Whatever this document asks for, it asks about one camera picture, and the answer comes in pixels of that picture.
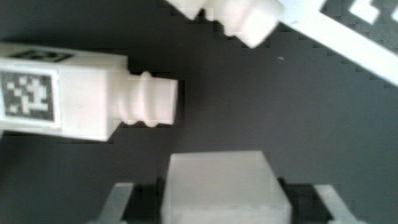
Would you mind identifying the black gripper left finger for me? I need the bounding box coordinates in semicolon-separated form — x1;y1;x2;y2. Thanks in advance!
86;182;156;224

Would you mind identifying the white table leg back left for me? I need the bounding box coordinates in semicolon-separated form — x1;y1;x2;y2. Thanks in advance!
165;0;284;48

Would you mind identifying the white table leg with tag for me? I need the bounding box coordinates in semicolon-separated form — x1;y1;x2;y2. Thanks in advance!
161;151;291;224

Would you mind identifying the white fiducial tag sheet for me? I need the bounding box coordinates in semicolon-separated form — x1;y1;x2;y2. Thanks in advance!
280;0;398;87

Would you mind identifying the white table leg middle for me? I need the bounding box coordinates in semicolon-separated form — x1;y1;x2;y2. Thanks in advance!
0;42;177;141

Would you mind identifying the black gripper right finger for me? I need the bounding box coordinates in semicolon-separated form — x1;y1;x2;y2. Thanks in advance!
278;179;367;224

